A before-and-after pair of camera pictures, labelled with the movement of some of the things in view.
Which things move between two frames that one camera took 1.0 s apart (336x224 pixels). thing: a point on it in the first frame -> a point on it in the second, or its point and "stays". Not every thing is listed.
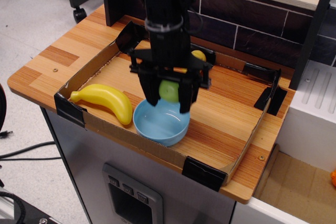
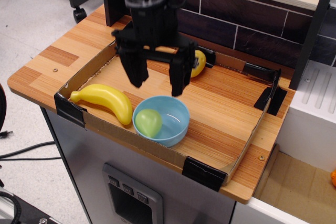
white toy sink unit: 310,131 stays
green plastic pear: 169,91 -> 148,121
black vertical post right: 316,29 stays
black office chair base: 79,14 stays
